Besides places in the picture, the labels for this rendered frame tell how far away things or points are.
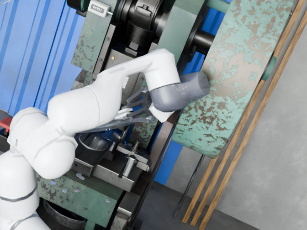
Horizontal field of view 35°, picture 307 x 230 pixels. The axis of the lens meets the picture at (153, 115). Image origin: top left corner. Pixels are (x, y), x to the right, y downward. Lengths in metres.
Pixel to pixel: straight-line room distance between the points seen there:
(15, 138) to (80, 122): 0.18
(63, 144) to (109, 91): 0.19
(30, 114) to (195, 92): 0.47
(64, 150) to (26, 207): 0.22
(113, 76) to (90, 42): 0.63
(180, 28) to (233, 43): 0.34
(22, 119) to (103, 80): 0.23
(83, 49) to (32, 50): 1.51
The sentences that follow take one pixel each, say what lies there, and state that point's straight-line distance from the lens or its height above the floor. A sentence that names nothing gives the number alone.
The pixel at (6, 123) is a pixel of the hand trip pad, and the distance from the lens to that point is 2.01.
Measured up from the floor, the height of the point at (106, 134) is 0.78.
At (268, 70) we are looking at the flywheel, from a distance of 1.88.
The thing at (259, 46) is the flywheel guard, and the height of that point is 1.47.
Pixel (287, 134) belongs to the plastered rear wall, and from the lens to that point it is 3.25.
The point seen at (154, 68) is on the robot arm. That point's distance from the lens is 1.37.
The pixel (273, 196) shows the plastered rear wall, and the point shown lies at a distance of 3.44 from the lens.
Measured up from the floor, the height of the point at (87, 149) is 0.78.
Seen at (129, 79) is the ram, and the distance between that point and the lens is 1.93.
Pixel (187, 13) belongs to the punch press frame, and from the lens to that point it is 1.78.
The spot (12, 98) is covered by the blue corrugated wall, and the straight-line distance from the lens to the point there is 3.58.
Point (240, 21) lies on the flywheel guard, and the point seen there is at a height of 1.51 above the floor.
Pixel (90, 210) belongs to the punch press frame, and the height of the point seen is 0.55.
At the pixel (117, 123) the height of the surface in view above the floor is 0.95.
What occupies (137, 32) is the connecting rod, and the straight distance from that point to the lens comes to 1.90.
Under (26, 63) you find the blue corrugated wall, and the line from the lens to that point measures 3.44.
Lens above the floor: 1.74
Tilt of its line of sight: 23 degrees down
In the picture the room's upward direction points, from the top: 23 degrees clockwise
